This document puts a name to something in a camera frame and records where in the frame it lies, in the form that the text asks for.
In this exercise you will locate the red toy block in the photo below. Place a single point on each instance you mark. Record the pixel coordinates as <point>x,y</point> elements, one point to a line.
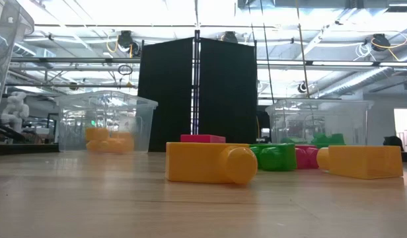
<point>203,138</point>
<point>306,158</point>

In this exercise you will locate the yellow sloped toy block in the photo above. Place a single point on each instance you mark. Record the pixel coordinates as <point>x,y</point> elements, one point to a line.
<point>207,162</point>

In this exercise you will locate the black folding partition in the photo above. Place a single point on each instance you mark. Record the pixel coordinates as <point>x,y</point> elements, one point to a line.
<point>164,92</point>

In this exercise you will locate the clear plastic bin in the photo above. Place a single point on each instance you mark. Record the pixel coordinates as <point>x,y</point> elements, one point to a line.
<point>104,109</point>
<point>8,49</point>
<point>322,115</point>

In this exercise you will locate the large yellow toy block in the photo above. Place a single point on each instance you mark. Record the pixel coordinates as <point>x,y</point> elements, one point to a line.
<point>365,162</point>

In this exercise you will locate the white humanoid robot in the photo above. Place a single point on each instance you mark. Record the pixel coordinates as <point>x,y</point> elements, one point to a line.
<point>15,109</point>

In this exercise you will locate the black chair back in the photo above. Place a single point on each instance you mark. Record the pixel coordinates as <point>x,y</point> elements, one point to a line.
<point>393,140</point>

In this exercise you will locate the silver ventilation duct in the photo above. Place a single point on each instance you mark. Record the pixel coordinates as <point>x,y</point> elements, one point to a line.
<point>365,79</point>

